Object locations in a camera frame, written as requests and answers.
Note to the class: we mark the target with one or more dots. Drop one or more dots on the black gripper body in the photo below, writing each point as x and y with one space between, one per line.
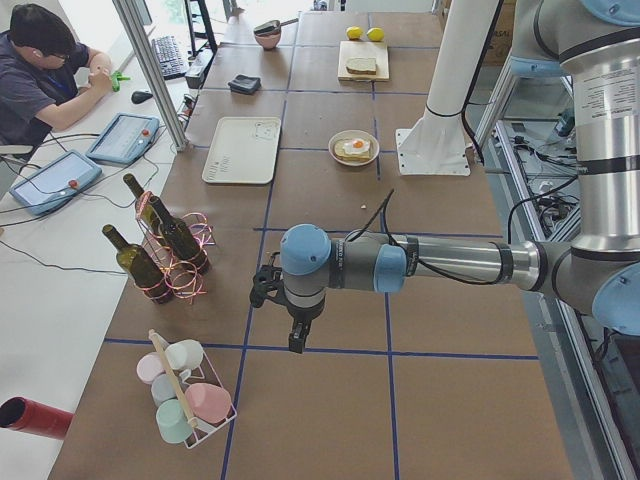
303 314

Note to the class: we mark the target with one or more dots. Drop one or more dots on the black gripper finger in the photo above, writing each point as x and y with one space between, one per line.
298 336
259 292

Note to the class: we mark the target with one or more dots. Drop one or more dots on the bread slice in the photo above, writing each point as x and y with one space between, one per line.
361 65
339 152

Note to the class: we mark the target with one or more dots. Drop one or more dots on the fried egg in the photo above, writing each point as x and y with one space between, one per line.
356 146

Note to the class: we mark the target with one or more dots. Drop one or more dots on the white round plate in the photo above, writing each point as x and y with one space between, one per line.
375 147

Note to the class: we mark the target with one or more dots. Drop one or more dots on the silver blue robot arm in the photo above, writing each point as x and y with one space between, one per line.
596 43

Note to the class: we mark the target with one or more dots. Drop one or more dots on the cream bear tray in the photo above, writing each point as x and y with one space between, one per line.
243 151

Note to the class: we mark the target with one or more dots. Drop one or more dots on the middle green wine bottle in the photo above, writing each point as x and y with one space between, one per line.
178 236

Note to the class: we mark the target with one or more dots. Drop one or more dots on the green wine bottle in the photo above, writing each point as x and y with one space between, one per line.
140 267
135 187
178 236

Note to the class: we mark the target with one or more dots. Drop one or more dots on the white cup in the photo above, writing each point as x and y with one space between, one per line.
184 354

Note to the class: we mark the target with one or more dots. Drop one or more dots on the salmon pink cup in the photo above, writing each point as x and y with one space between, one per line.
209 402

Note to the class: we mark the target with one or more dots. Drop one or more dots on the front green wine bottle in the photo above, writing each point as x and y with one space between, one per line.
140 267

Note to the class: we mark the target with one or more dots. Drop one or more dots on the rear green wine bottle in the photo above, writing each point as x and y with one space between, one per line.
135 187

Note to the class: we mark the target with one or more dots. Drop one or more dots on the light pink cup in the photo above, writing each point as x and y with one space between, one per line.
149 367

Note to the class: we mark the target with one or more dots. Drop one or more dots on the grey cup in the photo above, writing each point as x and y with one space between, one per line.
162 390

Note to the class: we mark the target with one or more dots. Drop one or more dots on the mint green cup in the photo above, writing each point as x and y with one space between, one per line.
172 422

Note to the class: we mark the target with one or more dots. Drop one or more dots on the grey folded cloth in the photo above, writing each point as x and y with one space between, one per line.
244 84

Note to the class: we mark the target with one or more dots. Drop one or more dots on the far blue teach pendant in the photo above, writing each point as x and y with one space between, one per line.
124 139

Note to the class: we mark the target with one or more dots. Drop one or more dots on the blue teach pendant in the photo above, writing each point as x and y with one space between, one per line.
52 186
124 139

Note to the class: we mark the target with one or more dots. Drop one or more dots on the black computer mouse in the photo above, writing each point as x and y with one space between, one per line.
140 96

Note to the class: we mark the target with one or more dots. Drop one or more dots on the near blue teach pendant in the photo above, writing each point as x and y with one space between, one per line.
52 186

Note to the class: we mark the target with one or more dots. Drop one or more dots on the wooden cutting board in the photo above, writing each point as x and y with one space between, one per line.
378 50

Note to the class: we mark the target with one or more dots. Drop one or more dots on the pink bowl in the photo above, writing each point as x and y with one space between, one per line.
268 34

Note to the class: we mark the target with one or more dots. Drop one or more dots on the black keyboard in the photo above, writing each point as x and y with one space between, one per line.
169 57

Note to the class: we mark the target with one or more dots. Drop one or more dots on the left yellow lemon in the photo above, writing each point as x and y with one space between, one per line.
354 32

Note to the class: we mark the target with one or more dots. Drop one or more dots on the yellow lemon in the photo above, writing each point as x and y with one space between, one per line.
354 32
375 34

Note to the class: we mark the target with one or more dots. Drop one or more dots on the right yellow lemon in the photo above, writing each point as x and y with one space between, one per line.
375 34

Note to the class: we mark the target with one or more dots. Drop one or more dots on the red cylinder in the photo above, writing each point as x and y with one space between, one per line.
28 416

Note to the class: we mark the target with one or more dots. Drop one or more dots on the seated person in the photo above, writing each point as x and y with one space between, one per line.
49 81

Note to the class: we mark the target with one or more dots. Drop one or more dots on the cardboard box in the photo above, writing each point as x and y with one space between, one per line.
501 41

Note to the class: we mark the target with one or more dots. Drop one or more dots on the copper wire bottle rack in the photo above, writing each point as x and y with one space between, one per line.
182 277

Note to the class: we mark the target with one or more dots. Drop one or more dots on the white wire cup rack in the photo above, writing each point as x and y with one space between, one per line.
181 380

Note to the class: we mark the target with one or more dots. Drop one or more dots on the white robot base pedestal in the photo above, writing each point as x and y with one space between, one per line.
436 144

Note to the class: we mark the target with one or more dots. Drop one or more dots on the aluminium frame post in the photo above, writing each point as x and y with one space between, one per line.
134 28

